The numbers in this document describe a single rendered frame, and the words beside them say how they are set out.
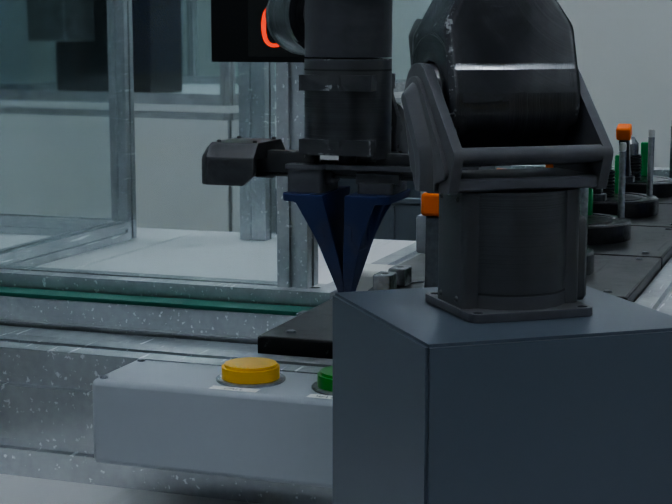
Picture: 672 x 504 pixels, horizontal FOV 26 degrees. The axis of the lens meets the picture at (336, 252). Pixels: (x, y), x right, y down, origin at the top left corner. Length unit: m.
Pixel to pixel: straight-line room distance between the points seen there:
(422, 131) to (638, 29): 11.32
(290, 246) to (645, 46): 10.70
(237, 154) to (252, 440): 0.19
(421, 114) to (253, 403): 0.32
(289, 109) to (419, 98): 0.64
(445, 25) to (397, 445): 0.20
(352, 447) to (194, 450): 0.26
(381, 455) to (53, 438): 0.46
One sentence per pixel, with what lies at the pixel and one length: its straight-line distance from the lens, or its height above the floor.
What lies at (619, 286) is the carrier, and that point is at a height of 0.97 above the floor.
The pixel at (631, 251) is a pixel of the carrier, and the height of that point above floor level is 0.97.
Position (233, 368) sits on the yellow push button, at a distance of 0.99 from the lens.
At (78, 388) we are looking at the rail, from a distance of 1.12.
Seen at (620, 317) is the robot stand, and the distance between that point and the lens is 0.72.
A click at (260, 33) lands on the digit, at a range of 1.30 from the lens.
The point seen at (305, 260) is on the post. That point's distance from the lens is 1.35.
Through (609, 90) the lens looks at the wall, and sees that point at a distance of 12.09.
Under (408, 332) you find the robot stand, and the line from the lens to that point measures 0.67.
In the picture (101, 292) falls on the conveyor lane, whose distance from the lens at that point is 1.43.
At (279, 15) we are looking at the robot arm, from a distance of 1.01.
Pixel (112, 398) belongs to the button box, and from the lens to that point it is 1.01.
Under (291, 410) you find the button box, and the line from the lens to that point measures 0.96.
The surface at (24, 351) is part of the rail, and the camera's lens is 1.13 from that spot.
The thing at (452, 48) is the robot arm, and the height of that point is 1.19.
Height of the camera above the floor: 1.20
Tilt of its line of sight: 9 degrees down
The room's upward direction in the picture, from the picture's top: straight up
